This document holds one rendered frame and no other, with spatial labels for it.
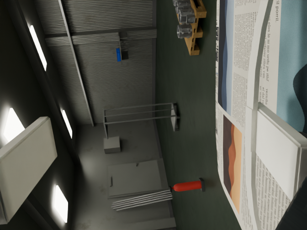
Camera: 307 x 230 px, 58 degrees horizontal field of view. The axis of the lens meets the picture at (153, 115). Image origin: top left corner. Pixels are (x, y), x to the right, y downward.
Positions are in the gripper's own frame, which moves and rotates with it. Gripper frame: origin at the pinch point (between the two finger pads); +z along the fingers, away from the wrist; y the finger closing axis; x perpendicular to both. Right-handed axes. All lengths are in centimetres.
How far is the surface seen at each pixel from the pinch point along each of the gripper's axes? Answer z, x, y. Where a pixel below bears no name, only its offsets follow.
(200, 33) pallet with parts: 390, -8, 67
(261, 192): 3.3, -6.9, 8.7
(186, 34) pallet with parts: 392, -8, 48
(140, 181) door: 864, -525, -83
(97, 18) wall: 847, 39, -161
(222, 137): 14.9, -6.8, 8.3
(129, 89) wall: 1017, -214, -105
